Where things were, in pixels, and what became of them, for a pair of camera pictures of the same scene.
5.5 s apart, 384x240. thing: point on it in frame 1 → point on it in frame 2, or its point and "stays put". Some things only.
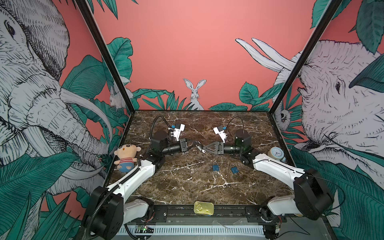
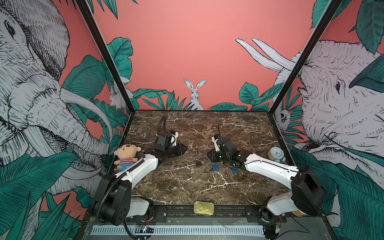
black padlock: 199,145 → 198,162
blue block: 215,167 stays put
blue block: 234,169 stays put
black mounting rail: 223,214 stays put
